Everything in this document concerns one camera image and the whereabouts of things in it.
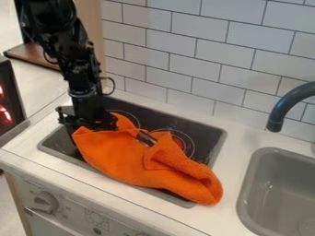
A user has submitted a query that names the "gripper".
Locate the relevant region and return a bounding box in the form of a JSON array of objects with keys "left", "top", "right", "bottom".
[{"left": 55, "top": 89, "right": 160, "bottom": 148}]

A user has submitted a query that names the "orange cloth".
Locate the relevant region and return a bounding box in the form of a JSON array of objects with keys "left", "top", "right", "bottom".
[{"left": 70, "top": 112, "right": 226, "bottom": 207}]

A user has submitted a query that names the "toy stove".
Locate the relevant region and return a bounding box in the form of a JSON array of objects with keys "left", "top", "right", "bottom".
[{"left": 37, "top": 95, "right": 229, "bottom": 210}]

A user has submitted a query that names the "tap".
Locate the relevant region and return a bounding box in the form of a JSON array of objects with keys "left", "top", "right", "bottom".
[{"left": 264, "top": 80, "right": 315, "bottom": 134}]

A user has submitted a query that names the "black computer case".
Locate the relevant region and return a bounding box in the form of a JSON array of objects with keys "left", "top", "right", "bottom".
[{"left": 0, "top": 56, "right": 29, "bottom": 138}]

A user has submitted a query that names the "brown wooden table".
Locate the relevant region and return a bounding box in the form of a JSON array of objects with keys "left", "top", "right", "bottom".
[{"left": 2, "top": 41, "right": 64, "bottom": 72}]

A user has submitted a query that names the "toy sink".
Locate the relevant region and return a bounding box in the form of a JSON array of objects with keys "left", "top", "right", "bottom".
[{"left": 235, "top": 147, "right": 315, "bottom": 236}]

